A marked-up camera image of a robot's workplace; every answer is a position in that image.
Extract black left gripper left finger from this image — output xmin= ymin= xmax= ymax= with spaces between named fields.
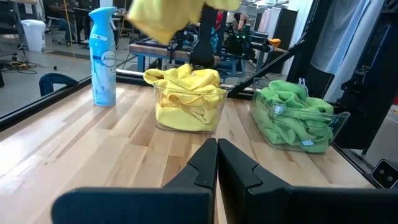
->
xmin=51 ymin=138 xmax=218 ymax=224

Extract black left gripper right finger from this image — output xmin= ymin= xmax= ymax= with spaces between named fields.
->
xmin=218 ymin=139 xmax=398 ymax=224

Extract clear plastic basket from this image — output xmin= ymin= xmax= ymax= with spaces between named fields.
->
xmin=249 ymin=77 xmax=351 ymax=154
xmin=152 ymin=77 xmax=229 ymax=134

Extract light blue spray bottle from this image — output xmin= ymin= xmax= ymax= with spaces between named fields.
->
xmin=88 ymin=6 xmax=118 ymax=108

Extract dark blue chair back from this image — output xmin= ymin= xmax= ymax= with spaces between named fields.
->
xmin=39 ymin=72 xmax=79 ymax=97

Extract wooden workbench blue legs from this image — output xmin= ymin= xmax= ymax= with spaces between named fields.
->
xmin=128 ymin=42 xmax=282 ymax=74

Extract grey fabric cover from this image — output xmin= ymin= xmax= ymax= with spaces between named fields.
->
xmin=310 ymin=0 xmax=388 ymax=103

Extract orange object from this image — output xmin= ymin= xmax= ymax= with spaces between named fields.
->
xmin=267 ymin=37 xmax=282 ymax=49

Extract person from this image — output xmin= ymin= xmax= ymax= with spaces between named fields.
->
xmin=46 ymin=0 xmax=77 ymax=44
xmin=232 ymin=11 xmax=249 ymax=32

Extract white trash bin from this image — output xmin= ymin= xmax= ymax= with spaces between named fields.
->
xmin=20 ymin=19 xmax=47 ymax=52

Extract black camera module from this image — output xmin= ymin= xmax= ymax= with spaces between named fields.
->
xmin=371 ymin=159 xmax=398 ymax=190

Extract yellow black floor cables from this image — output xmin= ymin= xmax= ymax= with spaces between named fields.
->
xmin=7 ymin=60 xmax=40 ymax=75

